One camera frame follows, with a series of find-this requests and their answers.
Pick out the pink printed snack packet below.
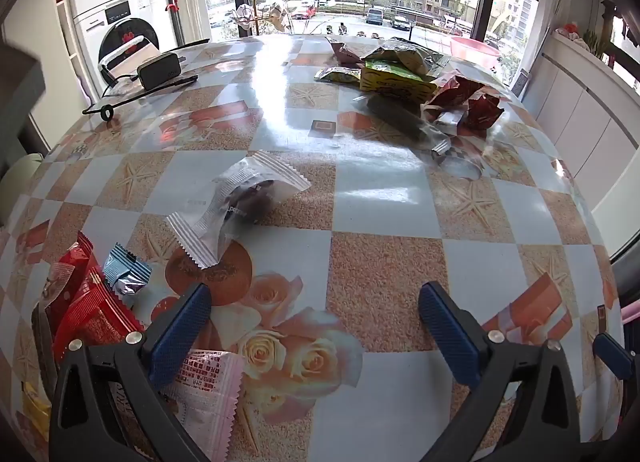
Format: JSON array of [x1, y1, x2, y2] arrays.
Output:
[[165, 349, 246, 462]]

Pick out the small blue snack packet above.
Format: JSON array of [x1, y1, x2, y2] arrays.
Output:
[[102, 243, 152, 297]]

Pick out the whitish snack packet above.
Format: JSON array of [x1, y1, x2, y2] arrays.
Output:
[[42, 265, 76, 304]]

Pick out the black power adapter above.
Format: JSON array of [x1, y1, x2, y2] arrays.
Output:
[[136, 52, 182, 91]]

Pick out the brown printed snack packet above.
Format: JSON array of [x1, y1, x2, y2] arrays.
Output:
[[107, 377, 166, 462]]

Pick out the golden green snack packet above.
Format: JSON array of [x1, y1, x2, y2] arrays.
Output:
[[314, 66, 362, 84]]

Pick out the mop pole with red clip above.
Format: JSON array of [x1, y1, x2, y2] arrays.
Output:
[[164, 0, 183, 50]]

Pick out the potted green plant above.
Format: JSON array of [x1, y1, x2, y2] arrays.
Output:
[[582, 28, 615, 60]]

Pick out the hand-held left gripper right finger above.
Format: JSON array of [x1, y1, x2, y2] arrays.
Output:
[[418, 281, 583, 462]]

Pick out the clear packet with dark snack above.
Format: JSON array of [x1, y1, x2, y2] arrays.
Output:
[[166, 151, 312, 270]]

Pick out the red textured snack packet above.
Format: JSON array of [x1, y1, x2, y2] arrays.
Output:
[[52, 287, 146, 360]]

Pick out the white shelf unit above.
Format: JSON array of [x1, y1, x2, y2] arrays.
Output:
[[52, 0, 87, 93]]

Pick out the white washing machine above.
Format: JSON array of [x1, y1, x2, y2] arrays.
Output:
[[72, 0, 168, 72]]

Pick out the clothes stand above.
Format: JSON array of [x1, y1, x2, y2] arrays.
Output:
[[230, 0, 293, 36]]

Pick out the maroon snack packet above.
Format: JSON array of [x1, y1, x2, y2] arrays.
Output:
[[327, 37, 371, 68]]

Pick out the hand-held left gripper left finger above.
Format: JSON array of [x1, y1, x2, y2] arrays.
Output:
[[48, 282, 213, 462]]

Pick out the yellow snack packet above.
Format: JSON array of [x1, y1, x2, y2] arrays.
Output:
[[22, 382, 53, 443]]

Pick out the patterned tablecloth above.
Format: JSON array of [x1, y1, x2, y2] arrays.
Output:
[[0, 35, 626, 462]]

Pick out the dark red snack packet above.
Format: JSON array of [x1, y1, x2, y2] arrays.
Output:
[[467, 92, 505, 130], [425, 75, 486, 113]]

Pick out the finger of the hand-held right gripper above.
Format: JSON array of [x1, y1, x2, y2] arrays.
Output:
[[592, 332, 634, 380]]

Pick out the white cabinet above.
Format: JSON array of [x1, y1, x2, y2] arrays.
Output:
[[525, 30, 640, 223]]

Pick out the round clear snack packet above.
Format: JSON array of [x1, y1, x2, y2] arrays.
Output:
[[432, 137, 483, 179]]

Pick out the yellow snack box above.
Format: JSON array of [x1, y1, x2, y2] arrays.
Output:
[[360, 60, 438, 103]]

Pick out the red plastic basin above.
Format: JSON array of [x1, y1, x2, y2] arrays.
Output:
[[449, 36, 502, 63]]

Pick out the black cable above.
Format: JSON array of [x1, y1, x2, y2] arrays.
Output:
[[82, 66, 199, 121]]

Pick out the folding chair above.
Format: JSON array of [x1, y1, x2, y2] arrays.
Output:
[[97, 37, 211, 93]]

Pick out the grey green sofa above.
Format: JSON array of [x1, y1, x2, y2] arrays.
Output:
[[0, 152, 45, 225]]

